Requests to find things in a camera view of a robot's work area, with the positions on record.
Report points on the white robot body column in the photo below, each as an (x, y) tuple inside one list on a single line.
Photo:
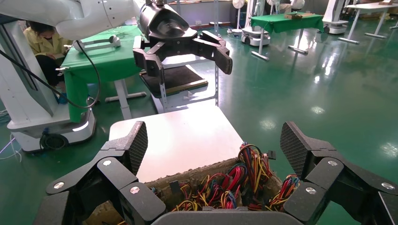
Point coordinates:
[(28, 102)]

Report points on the grey metal shelf rack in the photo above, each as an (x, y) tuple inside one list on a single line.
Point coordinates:
[(174, 102)]

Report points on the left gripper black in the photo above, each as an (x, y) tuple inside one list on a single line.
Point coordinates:
[(164, 24)]

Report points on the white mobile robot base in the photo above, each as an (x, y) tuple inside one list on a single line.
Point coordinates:
[(255, 35), (334, 24)]

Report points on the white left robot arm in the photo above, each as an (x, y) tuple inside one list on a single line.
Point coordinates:
[(77, 18)]

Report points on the small flat cardboard box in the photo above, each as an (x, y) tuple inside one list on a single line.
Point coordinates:
[(298, 15)]

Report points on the white standing fan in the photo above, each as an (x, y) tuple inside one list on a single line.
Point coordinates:
[(238, 4)]

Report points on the white table leg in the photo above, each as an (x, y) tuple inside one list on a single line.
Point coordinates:
[(122, 93)]

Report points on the black shelf mat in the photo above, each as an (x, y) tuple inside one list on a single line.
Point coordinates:
[(174, 79)]

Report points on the green tablecloth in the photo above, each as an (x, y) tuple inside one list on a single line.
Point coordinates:
[(105, 62), (286, 24)]

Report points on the white table leg frame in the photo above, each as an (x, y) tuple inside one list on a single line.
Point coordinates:
[(262, 46)]

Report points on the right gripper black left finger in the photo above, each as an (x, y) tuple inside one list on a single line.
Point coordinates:
[(81, 198)]

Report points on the white bare table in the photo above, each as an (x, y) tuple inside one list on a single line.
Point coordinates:
[(373, 6)]

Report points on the person in yellow jacket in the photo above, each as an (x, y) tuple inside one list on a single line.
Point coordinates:
[(43, 43)]

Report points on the brown cardboard divider box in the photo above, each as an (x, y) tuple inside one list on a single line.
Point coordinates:
[(199, 174)]

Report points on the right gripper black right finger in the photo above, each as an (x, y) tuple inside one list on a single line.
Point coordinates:
[(342, 192)]

